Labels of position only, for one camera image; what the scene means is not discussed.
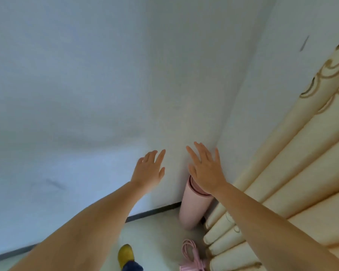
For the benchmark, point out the person's left hand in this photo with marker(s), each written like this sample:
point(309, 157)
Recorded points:
point(147, 173)

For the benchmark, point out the person's right hand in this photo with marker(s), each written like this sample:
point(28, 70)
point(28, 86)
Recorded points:
point(207, 173)

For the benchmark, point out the person's left little finger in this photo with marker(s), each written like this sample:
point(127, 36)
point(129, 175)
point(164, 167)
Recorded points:
point(140, 160)

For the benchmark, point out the person's right thumb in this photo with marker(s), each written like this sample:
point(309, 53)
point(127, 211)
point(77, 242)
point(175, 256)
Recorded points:
point(192, 171)

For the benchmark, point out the person's right middle finger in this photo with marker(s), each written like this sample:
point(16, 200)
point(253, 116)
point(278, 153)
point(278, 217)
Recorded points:
point(199, 151)

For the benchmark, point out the person's right little finger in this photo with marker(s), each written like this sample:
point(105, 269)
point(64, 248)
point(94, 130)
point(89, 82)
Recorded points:
point(217, 156)

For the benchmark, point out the person's left thumb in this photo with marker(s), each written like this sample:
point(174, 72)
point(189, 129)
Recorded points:
point(161, 173)

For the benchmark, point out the person's left middle finger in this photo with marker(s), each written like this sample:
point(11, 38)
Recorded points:
point(152, 156)

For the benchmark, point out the person's right forearm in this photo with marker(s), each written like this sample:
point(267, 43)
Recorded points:
point(271, 231)

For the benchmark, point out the person's left forearm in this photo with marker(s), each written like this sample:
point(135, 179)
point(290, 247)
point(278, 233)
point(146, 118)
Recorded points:
point(84, 231)

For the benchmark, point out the pink rolled yoga mat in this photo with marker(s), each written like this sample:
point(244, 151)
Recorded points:
point(192, 207)

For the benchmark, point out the black baseboard strip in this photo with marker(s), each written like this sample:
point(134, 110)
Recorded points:
point(154, 211)

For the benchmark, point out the yellow shoe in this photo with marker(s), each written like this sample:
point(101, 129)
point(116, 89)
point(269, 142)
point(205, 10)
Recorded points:
point(125, 254)

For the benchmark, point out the cream patterned curtain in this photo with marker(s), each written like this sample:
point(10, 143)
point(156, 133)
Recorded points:
point(308, 155)

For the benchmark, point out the dark blue trouser leg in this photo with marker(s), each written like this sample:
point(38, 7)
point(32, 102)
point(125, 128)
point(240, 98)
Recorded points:
point(132, 266)

